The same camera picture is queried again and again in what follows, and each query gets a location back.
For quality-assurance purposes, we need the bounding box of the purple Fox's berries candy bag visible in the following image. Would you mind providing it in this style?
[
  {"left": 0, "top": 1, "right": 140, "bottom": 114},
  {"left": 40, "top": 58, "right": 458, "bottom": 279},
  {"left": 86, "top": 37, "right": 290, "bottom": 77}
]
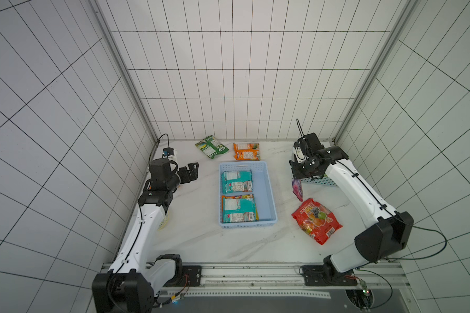
[{"left": 292, "top": 179, "right": 304, "bottom": 202}]

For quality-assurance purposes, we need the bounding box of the teal candy bag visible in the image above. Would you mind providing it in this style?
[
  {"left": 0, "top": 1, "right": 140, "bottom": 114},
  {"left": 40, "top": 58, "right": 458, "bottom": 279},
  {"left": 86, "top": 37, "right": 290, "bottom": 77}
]
[
  {"left": 221, "top": 198, "right": 259, "bottom": 224},
  {"left": 221, "top": 171, "right": 253, "bottom": 194}
]

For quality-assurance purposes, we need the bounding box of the orange Fox's fruits candy bag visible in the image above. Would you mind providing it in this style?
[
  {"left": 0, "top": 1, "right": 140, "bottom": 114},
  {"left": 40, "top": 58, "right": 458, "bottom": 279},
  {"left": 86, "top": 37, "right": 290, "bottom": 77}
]
[{"left": 222, "top": 194, "right": 254, "bottom": 201}]

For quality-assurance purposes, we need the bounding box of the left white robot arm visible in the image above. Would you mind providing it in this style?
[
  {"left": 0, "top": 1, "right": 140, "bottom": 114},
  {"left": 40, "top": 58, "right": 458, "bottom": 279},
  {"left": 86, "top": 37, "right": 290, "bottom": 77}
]
[{"left": 91, "top": 158, "right": 198, "bottom": 312}]

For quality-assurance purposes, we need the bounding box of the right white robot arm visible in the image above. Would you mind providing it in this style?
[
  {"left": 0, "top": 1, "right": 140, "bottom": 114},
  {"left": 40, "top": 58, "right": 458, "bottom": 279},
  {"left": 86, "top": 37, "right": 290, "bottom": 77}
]
[{"left": 289, "top": 133, "right": 414, "bottom": 280}]

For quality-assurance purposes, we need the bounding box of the small teal vegetable basket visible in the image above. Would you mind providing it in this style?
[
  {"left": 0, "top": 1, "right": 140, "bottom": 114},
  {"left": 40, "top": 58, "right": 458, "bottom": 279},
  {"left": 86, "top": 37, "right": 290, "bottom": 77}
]
[{"left": 301, "top": 146, "right": 339, "bottom": 187}]

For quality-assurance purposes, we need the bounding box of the large light blue basket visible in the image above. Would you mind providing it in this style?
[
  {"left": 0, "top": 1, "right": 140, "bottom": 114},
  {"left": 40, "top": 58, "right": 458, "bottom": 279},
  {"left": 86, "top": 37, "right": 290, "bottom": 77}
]
[{"left": 218, "top": 161, "right": 278, "bottom": 228}]

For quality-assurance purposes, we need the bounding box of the green Fox's candy bag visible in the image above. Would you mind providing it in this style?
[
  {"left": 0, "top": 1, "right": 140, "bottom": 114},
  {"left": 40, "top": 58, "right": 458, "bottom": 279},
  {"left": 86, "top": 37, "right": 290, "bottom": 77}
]
[{"left": 195, "top": 135, "right": 229, "bottom": 159}]

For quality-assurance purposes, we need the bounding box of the orange candy bag back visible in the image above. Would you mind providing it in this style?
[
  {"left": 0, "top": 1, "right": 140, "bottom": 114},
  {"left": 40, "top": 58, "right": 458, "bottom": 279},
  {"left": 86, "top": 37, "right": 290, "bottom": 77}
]
[{"left": 233, "top": 143, "right": 261, "bottom": 161}]

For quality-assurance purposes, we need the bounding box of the red gummy candy bag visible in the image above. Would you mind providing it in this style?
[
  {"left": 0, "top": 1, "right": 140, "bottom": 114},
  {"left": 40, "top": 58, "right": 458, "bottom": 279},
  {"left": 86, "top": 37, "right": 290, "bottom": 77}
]
[{"left": 291, "top": 198, "right": 343, "bottom": 245}]

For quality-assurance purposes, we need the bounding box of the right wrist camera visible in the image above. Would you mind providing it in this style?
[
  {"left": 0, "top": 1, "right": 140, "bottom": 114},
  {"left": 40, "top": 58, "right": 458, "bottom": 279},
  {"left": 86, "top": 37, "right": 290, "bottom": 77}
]
[{"left": 293, "top": 140, "right": 307, "bottom": 163}]

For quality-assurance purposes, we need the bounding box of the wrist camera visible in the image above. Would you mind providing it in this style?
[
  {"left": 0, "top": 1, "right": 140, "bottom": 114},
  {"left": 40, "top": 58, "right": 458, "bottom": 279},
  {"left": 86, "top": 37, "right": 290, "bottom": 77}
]
[
  {"left": 162, "top": 147, "right": 178, "bottom": 165},
  {"left": 293, "top": 140, "right": 307, "bottom": 163}
]

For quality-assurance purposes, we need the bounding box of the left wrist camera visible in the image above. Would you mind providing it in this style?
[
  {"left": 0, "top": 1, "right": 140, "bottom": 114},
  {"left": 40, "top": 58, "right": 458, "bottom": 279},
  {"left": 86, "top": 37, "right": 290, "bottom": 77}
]
[{"left": 162, "top": 147, "right": 178, "bottom": 165}]

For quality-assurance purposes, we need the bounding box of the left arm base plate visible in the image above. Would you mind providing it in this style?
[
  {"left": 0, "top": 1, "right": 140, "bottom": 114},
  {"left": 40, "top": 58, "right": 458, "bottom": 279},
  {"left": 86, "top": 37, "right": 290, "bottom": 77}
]
[{"left": 172, "top": 266, "right": 202, "bottom": 288}]

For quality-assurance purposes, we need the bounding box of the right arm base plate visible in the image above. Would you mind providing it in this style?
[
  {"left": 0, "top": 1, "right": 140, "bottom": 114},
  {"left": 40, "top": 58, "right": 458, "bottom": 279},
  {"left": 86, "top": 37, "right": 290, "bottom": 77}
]
[{"left": 299, "top": 265, "right": 358, "bottom": 287}]

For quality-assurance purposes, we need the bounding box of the aluminium mounting rail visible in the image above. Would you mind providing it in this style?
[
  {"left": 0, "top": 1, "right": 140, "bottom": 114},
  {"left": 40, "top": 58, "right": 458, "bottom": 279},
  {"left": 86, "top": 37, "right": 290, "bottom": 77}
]
[{"left": 99, "top": 261, "right": 410, "bottom": 300}]

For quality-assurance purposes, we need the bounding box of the wiring bundle under rail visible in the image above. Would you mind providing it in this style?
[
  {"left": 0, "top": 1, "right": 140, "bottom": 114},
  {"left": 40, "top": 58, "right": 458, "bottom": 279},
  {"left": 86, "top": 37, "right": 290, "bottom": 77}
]
[{"left": 152, "top": 273, "right": 193, "bottom": 310}]

